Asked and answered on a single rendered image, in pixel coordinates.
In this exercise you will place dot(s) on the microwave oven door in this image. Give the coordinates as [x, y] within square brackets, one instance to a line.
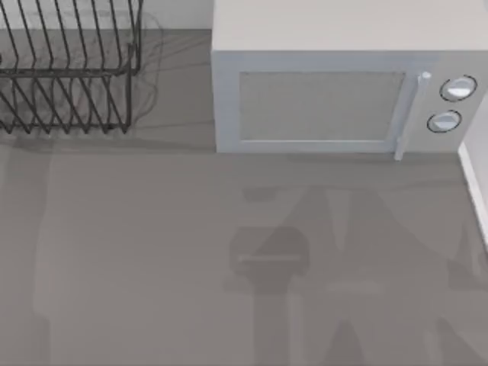
[320, 106]

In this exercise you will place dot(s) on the pale microwave oven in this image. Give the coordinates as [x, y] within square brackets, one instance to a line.
[343, 26]

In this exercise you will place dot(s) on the small microwave knob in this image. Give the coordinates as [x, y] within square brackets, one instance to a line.
[444, 121]

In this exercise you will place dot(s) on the large microwave knob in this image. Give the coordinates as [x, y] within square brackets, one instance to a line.
[457, 87]

